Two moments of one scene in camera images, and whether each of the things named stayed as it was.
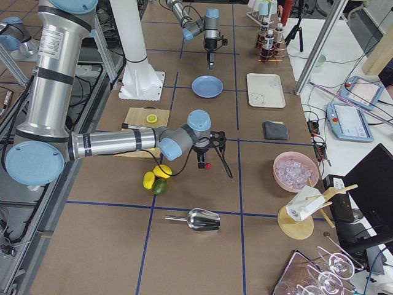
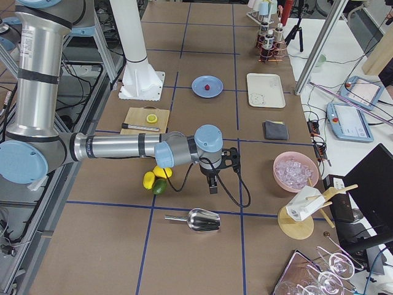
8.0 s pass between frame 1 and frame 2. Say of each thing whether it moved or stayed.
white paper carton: stayed
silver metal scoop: stayed
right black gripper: moved
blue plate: stayed
